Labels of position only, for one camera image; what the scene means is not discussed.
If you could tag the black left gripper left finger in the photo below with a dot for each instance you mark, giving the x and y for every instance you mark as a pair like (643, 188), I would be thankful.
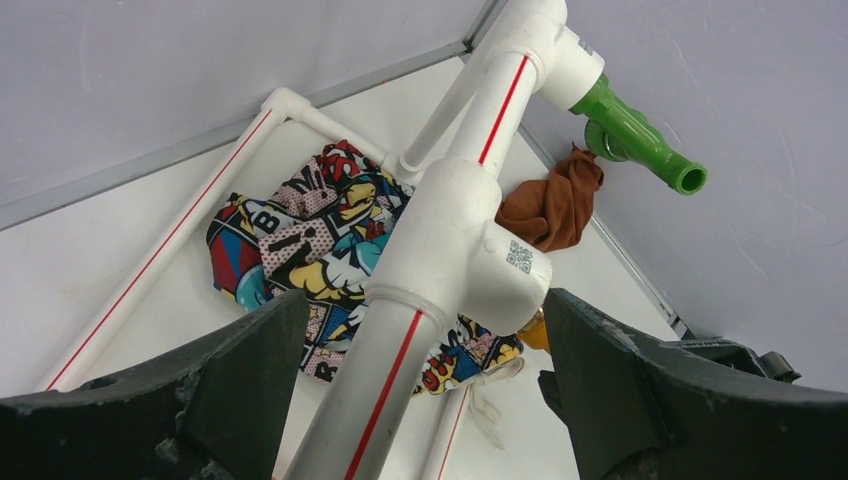
(214, 408)

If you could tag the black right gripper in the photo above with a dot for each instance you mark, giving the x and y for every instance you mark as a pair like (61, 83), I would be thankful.
(716, 360)

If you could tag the comic print cloth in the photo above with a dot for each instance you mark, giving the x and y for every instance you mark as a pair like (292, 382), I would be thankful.
(322, 231)

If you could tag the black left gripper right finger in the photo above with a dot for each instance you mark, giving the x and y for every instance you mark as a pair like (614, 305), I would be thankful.
(627, 420)

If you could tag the white pvc pipe frame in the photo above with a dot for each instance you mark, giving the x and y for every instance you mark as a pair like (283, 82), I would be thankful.
(446, 256)

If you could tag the brown cloth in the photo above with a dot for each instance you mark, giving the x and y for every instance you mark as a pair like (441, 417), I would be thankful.
(552, 213)

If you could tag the green plastic water faucet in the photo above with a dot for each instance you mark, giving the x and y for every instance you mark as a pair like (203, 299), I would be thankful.
(620, 133)

